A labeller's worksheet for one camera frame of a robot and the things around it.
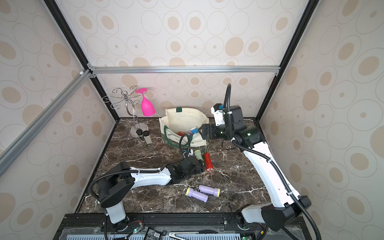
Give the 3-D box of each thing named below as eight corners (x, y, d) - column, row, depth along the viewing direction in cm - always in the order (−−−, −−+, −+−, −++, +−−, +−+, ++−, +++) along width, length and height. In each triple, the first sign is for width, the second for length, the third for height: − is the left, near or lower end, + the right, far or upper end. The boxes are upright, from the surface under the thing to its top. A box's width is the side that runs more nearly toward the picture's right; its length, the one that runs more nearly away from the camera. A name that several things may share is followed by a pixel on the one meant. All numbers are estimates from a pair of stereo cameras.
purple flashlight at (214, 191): (197, 192, 86) (198, 189, 82) (199, 185, 88) (199, 183, 84) (219, 197, 84) (220, 195, 80) (220, 191, 86) (221, 188, 82)
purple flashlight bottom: (185, 195, 84) (185, 193, 81) (188, 188, 87) (188, 186, 83) (205, 205, 81) (206, 203, 78) (208, 198, 83) (208, 195, 80)
